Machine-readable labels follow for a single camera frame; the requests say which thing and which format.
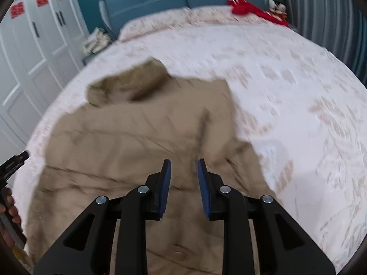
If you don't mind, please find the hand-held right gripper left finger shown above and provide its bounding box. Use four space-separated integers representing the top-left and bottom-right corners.
33 159 172 275

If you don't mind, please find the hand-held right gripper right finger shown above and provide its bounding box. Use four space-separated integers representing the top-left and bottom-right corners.
196 158 336 275

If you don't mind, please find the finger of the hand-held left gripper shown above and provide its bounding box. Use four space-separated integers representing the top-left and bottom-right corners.
0 150 30 184

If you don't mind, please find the tan quilt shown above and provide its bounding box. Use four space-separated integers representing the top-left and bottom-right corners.
24 57 277 275

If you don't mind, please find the person's left hand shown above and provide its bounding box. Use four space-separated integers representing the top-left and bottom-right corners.
0 187 22 225

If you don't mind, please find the white panelled wardrobe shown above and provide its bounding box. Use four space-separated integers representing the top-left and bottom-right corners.
0 0 89 161

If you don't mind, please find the bed with butterfly cover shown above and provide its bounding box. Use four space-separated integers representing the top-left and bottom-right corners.
11 20 365 275

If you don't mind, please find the pile of cream cloths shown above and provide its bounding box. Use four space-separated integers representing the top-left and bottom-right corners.
83 28 111 55

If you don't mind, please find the butterfly print pillow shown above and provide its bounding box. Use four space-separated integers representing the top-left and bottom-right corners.
186 6 276 26
118 8 191 42

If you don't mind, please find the blue upholstered headboard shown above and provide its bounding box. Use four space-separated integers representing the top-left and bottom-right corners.
99 0 270 39

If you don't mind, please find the red cloth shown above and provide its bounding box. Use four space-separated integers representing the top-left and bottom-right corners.
226 0 290 28

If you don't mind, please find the striped grey curtain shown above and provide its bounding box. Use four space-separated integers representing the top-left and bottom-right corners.
282 0 367 88

